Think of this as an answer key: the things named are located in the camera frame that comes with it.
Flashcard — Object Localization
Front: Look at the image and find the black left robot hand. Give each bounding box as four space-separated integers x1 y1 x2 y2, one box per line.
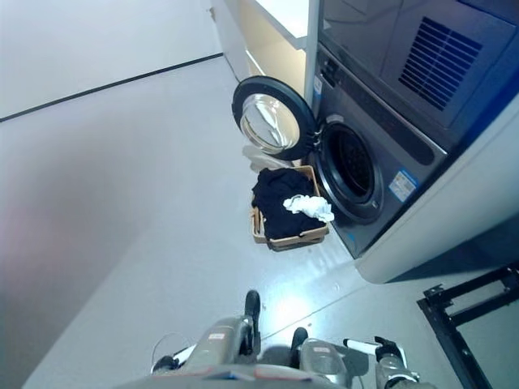
151 346 195 374

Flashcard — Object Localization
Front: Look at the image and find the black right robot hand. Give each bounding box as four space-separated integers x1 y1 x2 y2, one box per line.
342 335 402 360

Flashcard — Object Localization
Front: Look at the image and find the woven tan laundry basket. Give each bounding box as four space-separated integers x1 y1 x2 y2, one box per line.
249 165 331 253

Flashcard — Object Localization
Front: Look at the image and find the grey front-load washing machine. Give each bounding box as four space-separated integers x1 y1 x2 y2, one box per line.
311 40 449 260

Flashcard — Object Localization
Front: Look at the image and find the black clothes pile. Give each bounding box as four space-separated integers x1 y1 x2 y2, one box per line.
251 167 328 244

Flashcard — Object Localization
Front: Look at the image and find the round washing machine door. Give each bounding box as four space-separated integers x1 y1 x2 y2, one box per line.
231 75 321 161

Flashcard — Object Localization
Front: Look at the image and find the silver left robot leg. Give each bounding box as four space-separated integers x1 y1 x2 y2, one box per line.
184 314 260 372

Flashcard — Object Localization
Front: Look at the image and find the silver robot leg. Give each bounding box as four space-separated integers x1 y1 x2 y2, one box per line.
294 338 345 380
184 314 260 372

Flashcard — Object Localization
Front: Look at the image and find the silver right robot leg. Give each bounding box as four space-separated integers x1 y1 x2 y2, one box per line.
294 338 345 380

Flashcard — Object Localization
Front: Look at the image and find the grey robot torso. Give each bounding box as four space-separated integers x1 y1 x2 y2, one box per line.
131 344 366 389

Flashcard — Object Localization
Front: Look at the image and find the black right robot foot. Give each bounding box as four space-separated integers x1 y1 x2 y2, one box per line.
291 326 310 348

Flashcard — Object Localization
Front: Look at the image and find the black robot foot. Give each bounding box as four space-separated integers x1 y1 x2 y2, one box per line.
244 289 261 325
291 326 310 348

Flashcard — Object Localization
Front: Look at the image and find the black left robot foot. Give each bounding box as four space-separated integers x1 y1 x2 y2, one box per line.
244 289 261 325

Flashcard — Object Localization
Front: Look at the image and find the white crumpled garment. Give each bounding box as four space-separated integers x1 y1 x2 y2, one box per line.
281 194 336 224

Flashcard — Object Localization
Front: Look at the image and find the blue white energy label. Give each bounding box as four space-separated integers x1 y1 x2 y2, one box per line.
389 169 419 201

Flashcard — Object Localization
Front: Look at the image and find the white appliance surround panel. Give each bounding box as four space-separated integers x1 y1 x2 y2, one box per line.
355 116 519 284

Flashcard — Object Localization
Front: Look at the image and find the grey dryer with vent grille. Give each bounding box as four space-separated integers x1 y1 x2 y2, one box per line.
318 0 519 131

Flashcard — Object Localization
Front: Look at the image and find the white shelf cabinet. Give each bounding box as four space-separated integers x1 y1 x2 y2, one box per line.
209 0 322 137

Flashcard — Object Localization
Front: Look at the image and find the thin white wrist cable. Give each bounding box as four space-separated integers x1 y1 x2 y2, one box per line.
152 331 188 361

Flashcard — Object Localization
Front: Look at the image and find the black metal frame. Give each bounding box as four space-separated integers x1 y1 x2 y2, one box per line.
416 265 519 389

